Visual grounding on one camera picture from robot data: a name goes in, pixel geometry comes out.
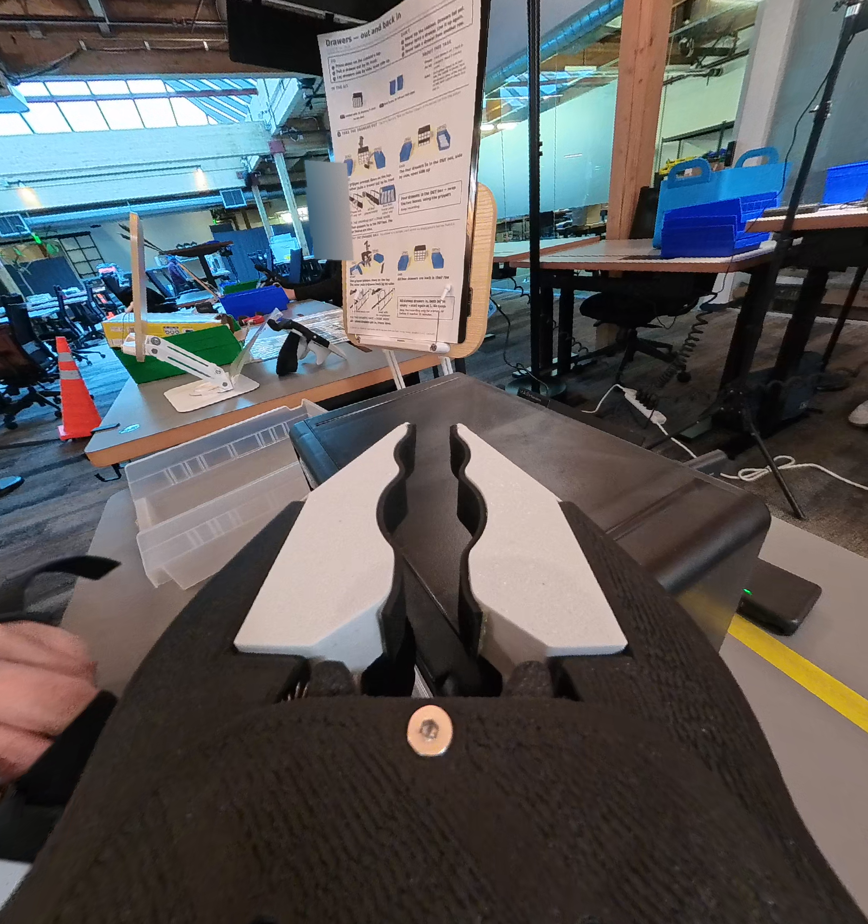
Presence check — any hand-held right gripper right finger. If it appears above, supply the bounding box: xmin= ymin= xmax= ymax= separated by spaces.
xmin=448 ymin=422 xmax=630 ymax=671

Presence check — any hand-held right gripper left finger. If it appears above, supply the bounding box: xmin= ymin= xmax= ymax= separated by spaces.
xmin=232 ymin=422 xmax=418 ymax=676

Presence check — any black drawer cabinet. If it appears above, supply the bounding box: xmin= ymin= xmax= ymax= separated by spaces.
xmin=290 ymin=373 xmax=772 ymax=651

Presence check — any large clear plastic bin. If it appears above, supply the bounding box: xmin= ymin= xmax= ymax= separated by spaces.
xmin=125 ymin=399 xmax=327 ymax=589

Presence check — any person's left hand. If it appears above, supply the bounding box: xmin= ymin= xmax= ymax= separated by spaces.
xmin=0 ymin=621 xmax=102 ymax=781

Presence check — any white power strip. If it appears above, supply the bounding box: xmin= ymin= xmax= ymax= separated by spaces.
xmin=614 ymin=384 xmax=667 ymax=425

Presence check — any white tablet stand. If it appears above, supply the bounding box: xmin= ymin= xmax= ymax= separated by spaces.
xmin=120 ymin=332 xmax=260 ymax=414

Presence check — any spare pistol-grip gripper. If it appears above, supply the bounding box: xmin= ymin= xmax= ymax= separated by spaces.
xmin=267 ymin=318 xmax=348 ymax=378

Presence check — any wood-edged grey table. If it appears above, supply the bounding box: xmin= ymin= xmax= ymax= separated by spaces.
xmin=84 ymin=299 xmax=449 ymax=468

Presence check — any black power bank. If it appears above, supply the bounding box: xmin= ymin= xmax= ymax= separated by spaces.
xmin=737 ymin=559 xmax=823 ymax=636

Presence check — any patterned sheet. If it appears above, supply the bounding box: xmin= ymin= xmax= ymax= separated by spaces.
xmin=250 ymin=310 xmax=348 ymax=362

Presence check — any black tripod stand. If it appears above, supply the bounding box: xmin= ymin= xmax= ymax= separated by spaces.
xmin=654 ymin=0 xmax=868 ymax=521

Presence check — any green box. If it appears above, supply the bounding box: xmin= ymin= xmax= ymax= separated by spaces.
xmin=122 ymin=325 xmax=243 ymax=385

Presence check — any small blue bin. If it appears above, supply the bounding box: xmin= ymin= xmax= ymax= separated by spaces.
xmin=219 ymin=285 xmax=291 ymax=320

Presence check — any black office chair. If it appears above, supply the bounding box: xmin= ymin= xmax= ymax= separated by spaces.
xmin=0 ymin=296 xmax=63 ymax=430
xmin=578 ymin=186 xmax=713 ymax=384

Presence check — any yellow box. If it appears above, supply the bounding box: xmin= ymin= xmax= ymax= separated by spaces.
xmin=102 ymin=312 xmax=226 ymax=347

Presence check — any wooden document stand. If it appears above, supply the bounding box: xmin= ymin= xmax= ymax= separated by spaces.
xmin=344 ymin=182 xmax=498 ymax=391

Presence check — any orange traffic cone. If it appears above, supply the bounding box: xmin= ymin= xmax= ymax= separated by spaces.
xmin=55 ymin=335 xmax=103 ymax=441

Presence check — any yellow tape line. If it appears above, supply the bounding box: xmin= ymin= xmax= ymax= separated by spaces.
xmin=726 ymin=614 xmax=868 ymax=753

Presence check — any wooden-top desk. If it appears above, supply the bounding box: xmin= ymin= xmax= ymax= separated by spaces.
xmin=719 ymin=205 xmax=868 ymax=434
xmin=492 ymin=234 xmax=778 ymax=391

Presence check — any thin wooden panel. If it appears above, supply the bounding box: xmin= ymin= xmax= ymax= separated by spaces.
xmin=129 ymin=211 xmax=148 ymax=362

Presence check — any stack of blue bins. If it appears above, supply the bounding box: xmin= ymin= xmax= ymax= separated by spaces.
xmin=658 ymin=193 xmax=780 ymax=259

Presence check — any black pole with base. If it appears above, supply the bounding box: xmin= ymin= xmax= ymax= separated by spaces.
xmin=510 ymin=0 xmax=572 ymax=398

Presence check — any white instruction sheet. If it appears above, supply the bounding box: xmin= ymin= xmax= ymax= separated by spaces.
xmin=317 ymin=0 xmax=487 ymax=347

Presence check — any blue plastic bin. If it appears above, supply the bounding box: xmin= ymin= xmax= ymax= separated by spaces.
xmin=822 ymin=157 xmax=868 ymax=206

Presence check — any black overhead screen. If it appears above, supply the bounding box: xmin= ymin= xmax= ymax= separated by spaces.
xmin=226 ymin=0 xmax=327 ymax=77

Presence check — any white cable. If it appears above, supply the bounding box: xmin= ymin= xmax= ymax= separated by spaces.
xmin=665 ymin=422 xmax=868 ymax=506

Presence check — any black coiled cable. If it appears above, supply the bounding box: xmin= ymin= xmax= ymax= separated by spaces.
xmin=668 ymin=289 xmax=716 ymax=380

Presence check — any blue tote with handles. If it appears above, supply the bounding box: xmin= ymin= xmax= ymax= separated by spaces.
xmin=654 ymin=146 xmax=792 ymax=250

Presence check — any wooden post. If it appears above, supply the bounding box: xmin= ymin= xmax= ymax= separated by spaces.
xmin=606 ymin=0 xmax=675 ymax=241

